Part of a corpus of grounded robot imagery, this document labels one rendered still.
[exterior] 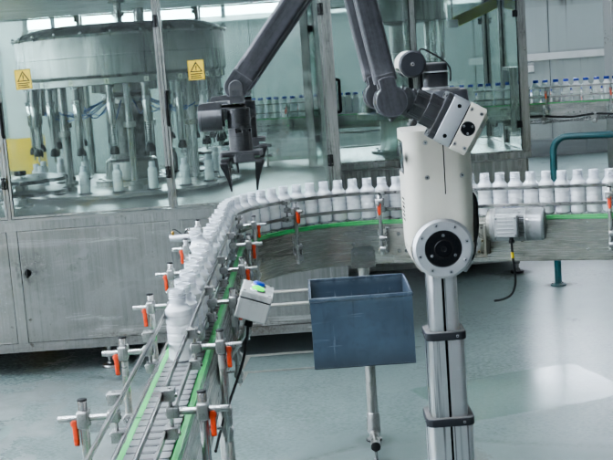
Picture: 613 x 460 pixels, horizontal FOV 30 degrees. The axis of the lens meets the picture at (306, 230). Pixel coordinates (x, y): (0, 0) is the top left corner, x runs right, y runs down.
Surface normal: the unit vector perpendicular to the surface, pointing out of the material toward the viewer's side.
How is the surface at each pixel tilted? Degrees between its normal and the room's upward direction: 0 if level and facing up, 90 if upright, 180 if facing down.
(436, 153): 90
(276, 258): 90
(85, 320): 91
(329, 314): 90
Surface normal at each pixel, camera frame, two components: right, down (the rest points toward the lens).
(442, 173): 0.00, 0.14
